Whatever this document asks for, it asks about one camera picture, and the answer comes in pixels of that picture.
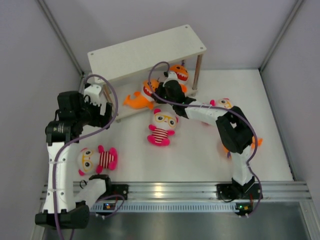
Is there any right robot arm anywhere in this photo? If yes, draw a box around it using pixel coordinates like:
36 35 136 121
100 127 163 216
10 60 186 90
151 80 257 200

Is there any white pink striped plush left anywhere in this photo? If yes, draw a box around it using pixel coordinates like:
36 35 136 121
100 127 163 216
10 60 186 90
76 145 118 176

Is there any orange shark plush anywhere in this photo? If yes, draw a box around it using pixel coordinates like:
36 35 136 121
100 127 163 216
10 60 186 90
169 64 189 93
222 137 263 159
123 78 159 110

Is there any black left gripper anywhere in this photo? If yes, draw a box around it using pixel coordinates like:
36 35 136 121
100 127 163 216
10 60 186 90
75 94 112 130

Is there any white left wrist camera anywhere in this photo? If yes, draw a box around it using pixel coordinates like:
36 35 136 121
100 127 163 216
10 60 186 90
83 84 102 106

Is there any white pink striped plush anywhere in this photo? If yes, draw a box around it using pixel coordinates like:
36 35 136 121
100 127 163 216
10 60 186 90
147 108 179 147
201 98 234 125
76 145 118 176

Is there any white pink striped plush right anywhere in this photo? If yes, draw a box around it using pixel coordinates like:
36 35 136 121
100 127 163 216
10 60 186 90
201 98 234 125

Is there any aluminium mounting rail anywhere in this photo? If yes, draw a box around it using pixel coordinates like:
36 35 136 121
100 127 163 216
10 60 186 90
39 181 312 201

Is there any grey slotted cable duct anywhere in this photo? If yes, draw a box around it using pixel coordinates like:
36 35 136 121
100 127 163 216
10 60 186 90
90 201 251 214

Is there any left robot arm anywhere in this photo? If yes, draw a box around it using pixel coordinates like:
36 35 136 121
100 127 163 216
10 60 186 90
34 89 113 230

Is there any white two-tier shelf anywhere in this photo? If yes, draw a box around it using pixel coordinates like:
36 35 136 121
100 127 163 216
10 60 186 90
87 24 207 122

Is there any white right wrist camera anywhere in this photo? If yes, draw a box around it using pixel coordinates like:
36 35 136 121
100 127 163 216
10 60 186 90
163 71 179 86

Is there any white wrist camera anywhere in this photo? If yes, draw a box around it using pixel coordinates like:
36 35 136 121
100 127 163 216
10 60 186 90
163 71 179 86
83 84 102 106

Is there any white pink striped plush centre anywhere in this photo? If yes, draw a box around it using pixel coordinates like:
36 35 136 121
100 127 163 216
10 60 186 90
147 108 179 147

